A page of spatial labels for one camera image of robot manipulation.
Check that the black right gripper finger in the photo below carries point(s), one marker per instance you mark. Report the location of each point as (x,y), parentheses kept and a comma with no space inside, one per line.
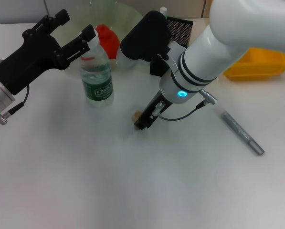
(140,124)

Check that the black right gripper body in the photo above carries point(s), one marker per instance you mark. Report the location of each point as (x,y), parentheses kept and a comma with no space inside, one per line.
(154,107)

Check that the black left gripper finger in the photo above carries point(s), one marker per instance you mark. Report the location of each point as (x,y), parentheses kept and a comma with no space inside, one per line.
(61,16)
(77,46)

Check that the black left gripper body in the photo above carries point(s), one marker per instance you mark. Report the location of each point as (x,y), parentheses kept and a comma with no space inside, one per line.
(34,57)

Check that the beige eraser with barcode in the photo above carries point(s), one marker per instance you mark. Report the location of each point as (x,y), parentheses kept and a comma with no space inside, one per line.
(136,115)

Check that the red-orange fruit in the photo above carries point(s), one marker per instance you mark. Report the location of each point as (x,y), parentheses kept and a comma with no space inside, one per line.
(110,40)

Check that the clear green-label water bottle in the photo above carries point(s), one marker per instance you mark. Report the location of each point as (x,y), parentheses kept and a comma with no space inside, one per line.
(99,78)

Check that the grey glitter pen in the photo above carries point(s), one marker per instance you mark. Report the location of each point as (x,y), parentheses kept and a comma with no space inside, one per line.
(242,133)

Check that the green utility knife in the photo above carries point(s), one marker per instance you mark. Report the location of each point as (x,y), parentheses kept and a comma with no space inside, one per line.
(163,12)

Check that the translucent green wavy fruit plate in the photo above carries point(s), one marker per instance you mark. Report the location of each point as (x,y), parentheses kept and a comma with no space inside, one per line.
(123,14)

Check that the black mesh pen holder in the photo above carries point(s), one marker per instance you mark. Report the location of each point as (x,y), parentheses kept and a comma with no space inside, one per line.
(180,31)

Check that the yellow plastic bin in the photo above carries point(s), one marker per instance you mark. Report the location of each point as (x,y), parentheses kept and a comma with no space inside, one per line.
(259,64)

